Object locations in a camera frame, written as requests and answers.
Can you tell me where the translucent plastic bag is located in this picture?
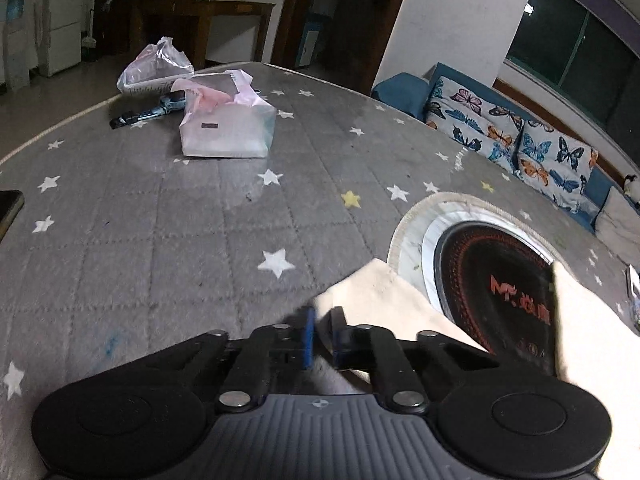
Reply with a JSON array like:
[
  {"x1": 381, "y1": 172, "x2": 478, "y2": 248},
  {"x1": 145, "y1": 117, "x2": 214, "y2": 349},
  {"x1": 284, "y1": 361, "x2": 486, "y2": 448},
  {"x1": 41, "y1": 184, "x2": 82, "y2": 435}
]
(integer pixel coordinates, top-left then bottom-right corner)
[{"x1": 116, "y1": 36, "x2": 196, "y2": 97}]

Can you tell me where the long butterfly print cushion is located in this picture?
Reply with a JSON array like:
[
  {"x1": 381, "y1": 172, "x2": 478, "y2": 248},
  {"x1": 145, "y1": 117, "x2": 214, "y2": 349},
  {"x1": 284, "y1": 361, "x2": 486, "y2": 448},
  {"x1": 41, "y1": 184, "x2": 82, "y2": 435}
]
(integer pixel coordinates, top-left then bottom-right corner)
[{"x1": 425, "y1": 77, "x2": 526, "y2": 176}]

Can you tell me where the black round induction cooker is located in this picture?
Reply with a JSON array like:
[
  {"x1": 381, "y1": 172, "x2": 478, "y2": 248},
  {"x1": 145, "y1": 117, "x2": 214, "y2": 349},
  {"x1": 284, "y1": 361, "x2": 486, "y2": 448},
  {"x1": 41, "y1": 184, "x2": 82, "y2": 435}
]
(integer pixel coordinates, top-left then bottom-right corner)
[{"x1": 420, "y1": 204, "x2": 560, "y2": 377}]

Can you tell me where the white refrigerator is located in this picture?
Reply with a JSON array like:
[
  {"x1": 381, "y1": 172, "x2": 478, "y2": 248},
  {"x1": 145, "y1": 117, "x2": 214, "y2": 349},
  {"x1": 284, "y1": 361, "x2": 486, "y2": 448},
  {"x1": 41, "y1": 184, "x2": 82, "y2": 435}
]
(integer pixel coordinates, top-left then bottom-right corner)
[{"x1": 37, "y1": 0, "x2": 86, "y2": 78}]

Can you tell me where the grey cushion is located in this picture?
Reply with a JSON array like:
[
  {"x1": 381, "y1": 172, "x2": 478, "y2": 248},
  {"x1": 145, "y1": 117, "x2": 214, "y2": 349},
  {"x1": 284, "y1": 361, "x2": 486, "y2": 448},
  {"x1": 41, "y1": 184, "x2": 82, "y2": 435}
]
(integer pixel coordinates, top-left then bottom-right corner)
[{"x1": 594, "y1": 186, "x2": 640, "y2": 268}]

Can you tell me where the brown wooden door frame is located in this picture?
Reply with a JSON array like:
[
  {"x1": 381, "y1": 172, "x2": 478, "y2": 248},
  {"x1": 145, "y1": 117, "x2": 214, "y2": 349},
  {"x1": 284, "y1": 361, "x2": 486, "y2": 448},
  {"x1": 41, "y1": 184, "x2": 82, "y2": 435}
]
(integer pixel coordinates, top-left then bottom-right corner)
[{"x1": 270, "y1": 0, "x2": 418, "y2": 91}]

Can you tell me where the blue sofa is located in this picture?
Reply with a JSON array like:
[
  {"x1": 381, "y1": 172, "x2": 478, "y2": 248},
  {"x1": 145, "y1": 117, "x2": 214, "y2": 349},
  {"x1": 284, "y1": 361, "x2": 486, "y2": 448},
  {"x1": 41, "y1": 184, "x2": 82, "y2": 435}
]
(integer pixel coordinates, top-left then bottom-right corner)
[{"x1": 371, "y1": 62, "x2": 640, "y2": 241}]

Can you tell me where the black phone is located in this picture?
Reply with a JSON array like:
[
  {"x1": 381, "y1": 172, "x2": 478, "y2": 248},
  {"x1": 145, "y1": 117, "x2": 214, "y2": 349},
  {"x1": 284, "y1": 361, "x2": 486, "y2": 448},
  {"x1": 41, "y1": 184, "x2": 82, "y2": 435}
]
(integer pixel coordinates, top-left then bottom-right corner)
[{"x1": 0, "y1": 190, "x2": 26, "y2": 241}]

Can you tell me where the dark wooden desk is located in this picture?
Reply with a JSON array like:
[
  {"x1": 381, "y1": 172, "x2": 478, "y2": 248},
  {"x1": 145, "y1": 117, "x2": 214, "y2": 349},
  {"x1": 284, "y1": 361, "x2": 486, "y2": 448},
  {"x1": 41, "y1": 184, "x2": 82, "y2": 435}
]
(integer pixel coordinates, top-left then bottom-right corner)
[{"x1": 132, "y1": 0, "x2": 277, "y2": 68}]

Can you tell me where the square butterfly print cushion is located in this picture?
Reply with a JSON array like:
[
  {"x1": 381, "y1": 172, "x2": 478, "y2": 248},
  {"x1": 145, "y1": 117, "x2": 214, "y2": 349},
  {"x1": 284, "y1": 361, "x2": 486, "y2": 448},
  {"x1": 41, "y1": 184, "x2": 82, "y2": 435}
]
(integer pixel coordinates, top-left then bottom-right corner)
[{"x1": 515, "y1": 122, "x2": 598, "y2": 213}]

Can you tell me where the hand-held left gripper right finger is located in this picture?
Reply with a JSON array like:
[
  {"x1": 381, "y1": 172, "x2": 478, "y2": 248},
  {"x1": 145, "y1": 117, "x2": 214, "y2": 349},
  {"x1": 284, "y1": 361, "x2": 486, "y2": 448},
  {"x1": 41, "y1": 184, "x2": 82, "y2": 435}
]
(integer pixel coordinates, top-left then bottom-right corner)
[{"x1": 330, "y1": 306, "x2": 469, "y2": 410}]

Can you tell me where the dark window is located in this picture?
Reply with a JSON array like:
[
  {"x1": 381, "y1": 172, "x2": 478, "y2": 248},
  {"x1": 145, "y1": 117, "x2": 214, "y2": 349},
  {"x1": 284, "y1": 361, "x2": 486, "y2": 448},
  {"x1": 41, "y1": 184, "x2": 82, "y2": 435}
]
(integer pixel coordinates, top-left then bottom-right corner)
[{"x1": 502, "y1": 0, "x2": 640, "y2": 106}]

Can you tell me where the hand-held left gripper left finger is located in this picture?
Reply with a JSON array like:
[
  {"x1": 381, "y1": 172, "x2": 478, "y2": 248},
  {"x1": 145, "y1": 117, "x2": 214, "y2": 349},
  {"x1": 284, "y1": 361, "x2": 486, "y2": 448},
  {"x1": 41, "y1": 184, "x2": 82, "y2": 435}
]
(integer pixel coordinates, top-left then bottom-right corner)
[{"x1": 177, "y1": 305, "x2": 317, "y2": 413}]

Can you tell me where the blue cabinet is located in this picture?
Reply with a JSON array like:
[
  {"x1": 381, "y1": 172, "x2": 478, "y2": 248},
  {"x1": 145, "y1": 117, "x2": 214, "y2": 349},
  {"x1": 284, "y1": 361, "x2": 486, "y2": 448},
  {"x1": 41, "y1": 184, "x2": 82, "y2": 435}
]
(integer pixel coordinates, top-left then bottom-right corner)
[{"x1": 295, "y1": 20, "x2": 323, "y2": 68}]

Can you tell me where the cream garment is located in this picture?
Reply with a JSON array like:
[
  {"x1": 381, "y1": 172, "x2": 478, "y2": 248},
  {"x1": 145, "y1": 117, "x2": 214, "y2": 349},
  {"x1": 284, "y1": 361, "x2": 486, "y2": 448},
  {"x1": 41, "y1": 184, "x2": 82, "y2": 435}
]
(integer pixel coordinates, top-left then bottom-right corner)
[{"x1": 311, "y1": 257, "x2": 640, "y2": 480}]

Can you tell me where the blue and black toy gun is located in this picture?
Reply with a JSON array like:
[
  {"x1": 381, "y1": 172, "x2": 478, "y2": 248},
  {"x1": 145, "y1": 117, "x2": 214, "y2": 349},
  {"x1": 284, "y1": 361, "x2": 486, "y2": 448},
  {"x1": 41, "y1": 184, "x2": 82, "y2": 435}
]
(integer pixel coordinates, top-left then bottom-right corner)
[{"x1": 109, "y1": 91, "x2": 187, "y2": 130}]

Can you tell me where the pink and white tissue pack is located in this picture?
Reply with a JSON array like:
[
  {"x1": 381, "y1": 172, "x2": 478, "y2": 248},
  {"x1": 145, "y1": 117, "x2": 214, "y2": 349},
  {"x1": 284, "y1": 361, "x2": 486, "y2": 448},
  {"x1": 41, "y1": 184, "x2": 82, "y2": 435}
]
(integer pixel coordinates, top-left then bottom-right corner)
[{"x1": 179, "y1": 69, "x2": 277, "y2": 159}]

